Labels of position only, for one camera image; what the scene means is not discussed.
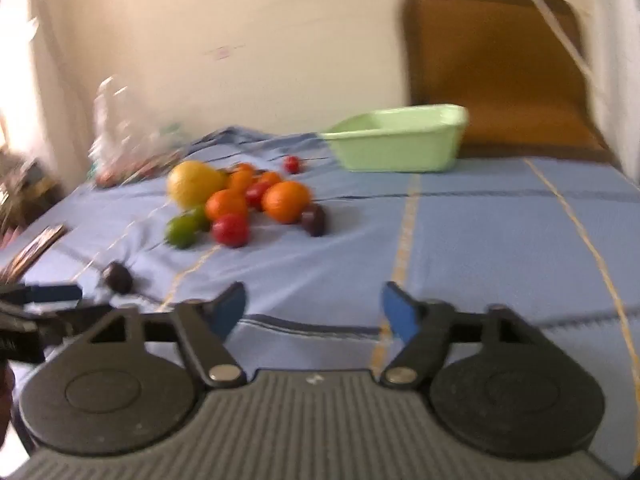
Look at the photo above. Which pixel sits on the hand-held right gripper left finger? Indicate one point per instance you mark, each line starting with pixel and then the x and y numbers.
pixel 231 307

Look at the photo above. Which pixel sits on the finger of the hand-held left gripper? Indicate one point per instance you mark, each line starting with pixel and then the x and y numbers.
pixel 55 292
pixel 65 322

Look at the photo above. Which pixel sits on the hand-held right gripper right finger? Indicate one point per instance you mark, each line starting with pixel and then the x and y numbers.
pixel 400 315

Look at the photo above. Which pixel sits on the green lime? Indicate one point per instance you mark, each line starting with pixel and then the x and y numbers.
pixel 180 232
pixel 201 216

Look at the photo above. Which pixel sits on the large orange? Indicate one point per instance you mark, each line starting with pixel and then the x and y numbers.
pixel 286 202

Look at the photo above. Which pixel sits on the dark purple plum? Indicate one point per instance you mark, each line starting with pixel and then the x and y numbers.
pixel 314 220
pixel 118 278

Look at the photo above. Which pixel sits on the large yellow citrus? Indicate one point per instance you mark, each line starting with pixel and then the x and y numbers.
pixel 195 185

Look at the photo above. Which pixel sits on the small red tomato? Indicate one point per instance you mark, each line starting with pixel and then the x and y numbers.
pixel 291 164

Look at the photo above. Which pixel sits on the light green plastic basin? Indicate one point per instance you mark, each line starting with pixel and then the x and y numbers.
pixel 400 145

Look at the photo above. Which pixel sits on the blue striped bed sheet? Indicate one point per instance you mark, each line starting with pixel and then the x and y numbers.
pixel 475 240

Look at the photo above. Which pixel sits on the pile of dark clutter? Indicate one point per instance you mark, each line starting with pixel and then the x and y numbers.
pixel 25 190

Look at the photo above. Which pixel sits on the clear plastic bag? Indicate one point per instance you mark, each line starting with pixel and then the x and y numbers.
pixel 120 130

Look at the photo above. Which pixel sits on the window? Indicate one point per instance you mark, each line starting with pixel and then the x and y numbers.
pixel 12 50

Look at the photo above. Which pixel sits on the brown chair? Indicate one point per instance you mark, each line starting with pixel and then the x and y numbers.
pixel 500 70

